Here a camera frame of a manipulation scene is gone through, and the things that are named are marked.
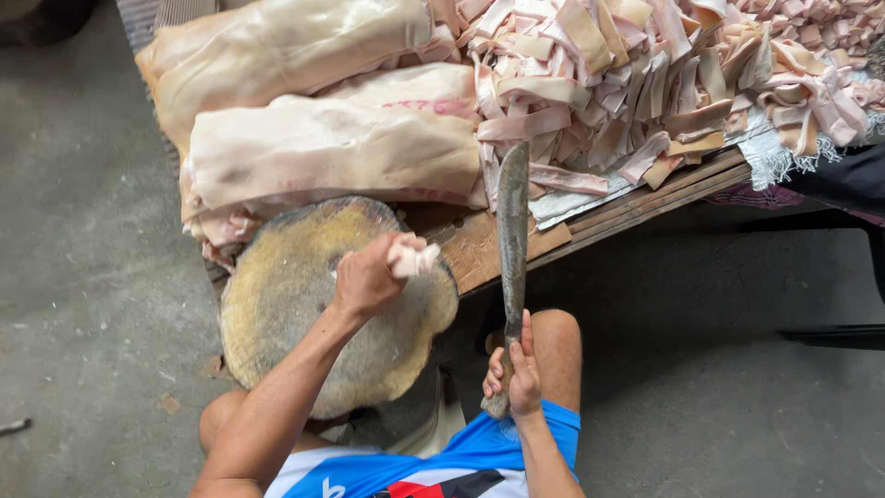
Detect small pork skin pieces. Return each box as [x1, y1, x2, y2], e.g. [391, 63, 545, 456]
[386, 235, 443, 279]

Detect grey corrugated sheet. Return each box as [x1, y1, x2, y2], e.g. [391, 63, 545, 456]
[114, 0, 224, 53]

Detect person's right leg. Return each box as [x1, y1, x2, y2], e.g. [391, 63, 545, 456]
[484, 308, 584, 416]

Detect dark round object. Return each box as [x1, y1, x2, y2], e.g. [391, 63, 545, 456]
[0, 0, 102, 49]

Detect heap of pork skin strips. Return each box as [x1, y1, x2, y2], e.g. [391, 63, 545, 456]
[425, 0, 885, 212]

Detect black bench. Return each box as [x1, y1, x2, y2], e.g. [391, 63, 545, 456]
[738, 206, 885, 351]

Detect wooden plank table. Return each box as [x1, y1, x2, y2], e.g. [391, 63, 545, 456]
[204, 145, 755, 300]

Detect blue white sports shirt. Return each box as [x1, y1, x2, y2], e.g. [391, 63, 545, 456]
[265, 399, 582, 498]

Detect wide pale pork skin slab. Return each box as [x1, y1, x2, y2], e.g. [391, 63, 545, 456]
[181, 93, 489, 224]

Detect pink folded pork skin slab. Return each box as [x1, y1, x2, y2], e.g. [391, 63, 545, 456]
[181, 201, 267, 272]

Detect black cloth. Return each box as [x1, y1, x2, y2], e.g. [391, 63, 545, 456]
[780, 142, 885, 225]

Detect large glossy pork skin slab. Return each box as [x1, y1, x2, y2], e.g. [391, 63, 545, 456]
[134, 0, 460, 156]

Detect long grey butcher knife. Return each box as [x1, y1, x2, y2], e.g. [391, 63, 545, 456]
[481, 140, 532, 421]

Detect person's left hand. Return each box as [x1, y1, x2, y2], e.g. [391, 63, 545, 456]
[330, 231, 430, 324]

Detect person's right hand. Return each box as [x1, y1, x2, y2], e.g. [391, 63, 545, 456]
[482, 309, 545, 421]

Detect purple patterned cloth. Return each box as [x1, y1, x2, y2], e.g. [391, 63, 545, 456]
[704, 182, 808, 211]

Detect round wooden chopping block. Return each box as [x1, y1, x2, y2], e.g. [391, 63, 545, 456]
[219, 196, 460, 421]

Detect white woven sack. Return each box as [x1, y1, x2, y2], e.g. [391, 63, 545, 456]
[529, 104, 885, 232]

